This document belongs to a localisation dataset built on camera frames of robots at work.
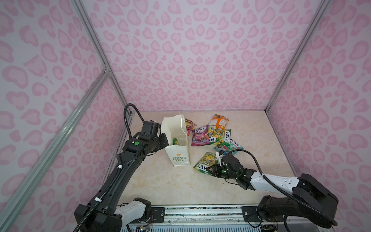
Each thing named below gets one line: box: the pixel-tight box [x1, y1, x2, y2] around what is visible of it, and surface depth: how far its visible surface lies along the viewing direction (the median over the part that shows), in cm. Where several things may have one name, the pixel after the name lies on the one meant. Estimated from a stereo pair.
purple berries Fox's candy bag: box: [191, 124, 211, 147], surface depth 101 cm
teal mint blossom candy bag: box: [213, 138, 244, 154], surface depth 97 cm
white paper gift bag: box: [160, 114, 191, 167], surface depth 83 cm
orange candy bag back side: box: [208, 114, 230, 131], surface depth 112 cm
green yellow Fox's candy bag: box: [207, 125, 232, 145], surface depth 101 cm
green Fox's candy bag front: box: [193, 151, 219, 176], surface depth 87 cm
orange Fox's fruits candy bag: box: [184, 117, 198, 137], surface depth 108 cm
